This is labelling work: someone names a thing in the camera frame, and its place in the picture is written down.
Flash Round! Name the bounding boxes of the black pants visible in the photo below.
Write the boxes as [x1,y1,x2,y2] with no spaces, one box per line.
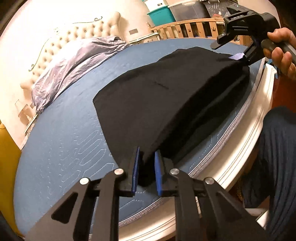
[93,47,250,187]

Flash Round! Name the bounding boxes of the white nightstand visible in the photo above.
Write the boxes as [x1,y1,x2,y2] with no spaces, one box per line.
[129,32,160,44]

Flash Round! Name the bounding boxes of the lavender satin blanket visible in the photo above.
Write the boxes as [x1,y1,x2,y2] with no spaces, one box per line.
[32,36,130,114]

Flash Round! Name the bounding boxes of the bedside table lamp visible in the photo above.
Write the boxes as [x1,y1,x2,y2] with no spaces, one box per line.
[15,99,35,125]

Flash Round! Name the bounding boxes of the teal storage bin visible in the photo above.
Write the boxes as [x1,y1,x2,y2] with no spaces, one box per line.
[147,6,175,26]

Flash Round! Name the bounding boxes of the person's right hand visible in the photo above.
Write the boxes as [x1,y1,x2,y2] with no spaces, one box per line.
[263,28,295,80]

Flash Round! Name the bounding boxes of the white storage box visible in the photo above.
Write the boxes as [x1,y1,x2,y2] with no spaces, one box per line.
[144,0,168,11]

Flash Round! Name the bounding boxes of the clear plastic storage bin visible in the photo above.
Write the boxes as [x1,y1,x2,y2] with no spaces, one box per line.
[169,1,211,22]

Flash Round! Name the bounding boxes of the blue quilted mattress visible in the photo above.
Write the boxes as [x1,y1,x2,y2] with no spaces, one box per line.
[14,38,264,235]

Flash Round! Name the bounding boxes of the wooden crib rail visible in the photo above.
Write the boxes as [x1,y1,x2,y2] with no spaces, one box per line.
[150,17,253,46]

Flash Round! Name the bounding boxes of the cream tufted headboard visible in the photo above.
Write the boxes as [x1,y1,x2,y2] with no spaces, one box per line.
[20,11,122,91]

